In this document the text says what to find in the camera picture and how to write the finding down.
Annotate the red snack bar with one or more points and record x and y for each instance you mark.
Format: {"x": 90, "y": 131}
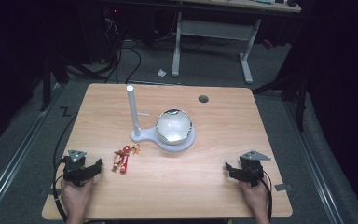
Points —
{"x": 125, "y": 158}

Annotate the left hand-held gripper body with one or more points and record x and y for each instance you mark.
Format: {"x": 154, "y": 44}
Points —
{"x": 74, "y": 169}

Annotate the red and tan toy figure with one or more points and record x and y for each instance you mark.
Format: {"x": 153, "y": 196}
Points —
{"x": 117, "y": 161}

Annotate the crumpled white paper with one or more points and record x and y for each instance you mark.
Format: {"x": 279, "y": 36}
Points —
{"x": 161, "y": 73}

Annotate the white-legged wooden desk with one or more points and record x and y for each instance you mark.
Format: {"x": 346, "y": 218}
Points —
{"x": 217, "y": 29}

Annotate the white stand with pole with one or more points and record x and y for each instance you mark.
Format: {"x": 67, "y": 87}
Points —
{"x": 146, "y": 135}

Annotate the metal floor rail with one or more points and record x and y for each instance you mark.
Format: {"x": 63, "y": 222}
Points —
{"x": 15, "y": 149}
{"x": 313, "y": 161}

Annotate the person's left hand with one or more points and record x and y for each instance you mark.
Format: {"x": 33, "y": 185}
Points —
{"x": 76, "y": 197}

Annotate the person's right hand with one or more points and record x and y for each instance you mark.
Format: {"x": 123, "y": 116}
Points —
{"x": 256, "y": 197}

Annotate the shiny silver bowl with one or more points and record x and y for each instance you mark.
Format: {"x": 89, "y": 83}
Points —
{"x": 174, "y": 126}

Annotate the grey tape piece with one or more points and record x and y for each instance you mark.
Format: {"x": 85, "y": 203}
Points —
{"x": 283, "y": 187}

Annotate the small orange key charm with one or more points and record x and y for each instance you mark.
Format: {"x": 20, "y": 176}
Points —
{"x": 135, "y": 149}

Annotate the black stand legs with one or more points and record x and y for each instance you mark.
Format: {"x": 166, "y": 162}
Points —
{"x": 47, "y": 84}
{"x": 298, "y": 90}

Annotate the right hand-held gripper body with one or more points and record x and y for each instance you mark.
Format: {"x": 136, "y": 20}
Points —
{"x": 252, "y": 169}

